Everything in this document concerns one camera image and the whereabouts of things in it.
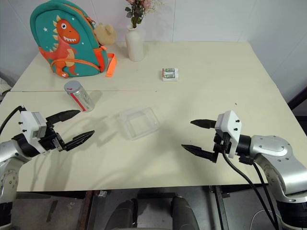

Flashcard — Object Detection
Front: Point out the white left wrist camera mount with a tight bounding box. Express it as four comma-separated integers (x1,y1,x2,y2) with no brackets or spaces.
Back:
18,111,50,154

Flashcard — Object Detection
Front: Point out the white ceramic vase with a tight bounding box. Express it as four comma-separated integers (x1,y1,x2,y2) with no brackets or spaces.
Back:
125,24,144,62

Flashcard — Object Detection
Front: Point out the beige plush bear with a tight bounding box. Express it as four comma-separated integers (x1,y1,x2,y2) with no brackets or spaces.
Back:
93,23,118,46

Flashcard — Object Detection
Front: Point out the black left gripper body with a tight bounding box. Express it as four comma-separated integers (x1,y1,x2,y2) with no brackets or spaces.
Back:
38,121,65,152

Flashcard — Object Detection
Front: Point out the clear plastic container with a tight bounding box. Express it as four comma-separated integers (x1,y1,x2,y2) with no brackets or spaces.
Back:
117,107,161,140

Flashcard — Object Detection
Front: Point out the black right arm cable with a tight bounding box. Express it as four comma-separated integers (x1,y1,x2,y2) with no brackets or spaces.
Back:
222,148,281,230

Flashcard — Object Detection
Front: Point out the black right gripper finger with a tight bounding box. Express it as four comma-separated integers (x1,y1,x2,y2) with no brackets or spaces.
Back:
190,119,217,130
181,144,218,164

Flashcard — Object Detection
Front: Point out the clear plastic jar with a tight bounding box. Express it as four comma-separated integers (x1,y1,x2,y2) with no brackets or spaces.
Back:
63,80,95,113

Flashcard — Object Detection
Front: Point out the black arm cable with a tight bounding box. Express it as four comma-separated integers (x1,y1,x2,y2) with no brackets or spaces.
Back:
0,104,26,135
222,148,281,230

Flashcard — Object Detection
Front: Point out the white battery charger with batteries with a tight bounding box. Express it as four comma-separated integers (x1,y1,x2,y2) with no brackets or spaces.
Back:
161,67,180,82

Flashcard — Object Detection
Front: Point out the black metal table frame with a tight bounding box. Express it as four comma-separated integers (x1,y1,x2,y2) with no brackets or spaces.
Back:
14,183,264,230

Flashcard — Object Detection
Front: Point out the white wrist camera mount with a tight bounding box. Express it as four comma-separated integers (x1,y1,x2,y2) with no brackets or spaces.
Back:
214,110,241,159
18,111,50,154

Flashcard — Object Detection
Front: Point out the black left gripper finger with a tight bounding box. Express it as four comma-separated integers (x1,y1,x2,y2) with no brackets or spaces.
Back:
62,130,95,152
45,109,81,126

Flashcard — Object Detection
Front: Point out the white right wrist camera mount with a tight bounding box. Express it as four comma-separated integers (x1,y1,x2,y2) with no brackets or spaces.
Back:
214,110,241,159

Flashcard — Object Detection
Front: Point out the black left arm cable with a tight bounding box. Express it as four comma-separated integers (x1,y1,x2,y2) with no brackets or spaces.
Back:
0,104,26,135

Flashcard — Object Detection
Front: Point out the pink flower bouquet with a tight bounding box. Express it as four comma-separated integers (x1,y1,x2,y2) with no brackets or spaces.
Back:
124,0,166,29

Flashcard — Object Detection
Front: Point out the teal dinosaur backpack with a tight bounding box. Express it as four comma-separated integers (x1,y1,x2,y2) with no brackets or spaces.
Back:
29,0,117,78

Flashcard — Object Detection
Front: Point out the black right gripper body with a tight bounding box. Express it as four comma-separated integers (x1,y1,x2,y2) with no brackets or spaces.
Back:
212,132,231,164

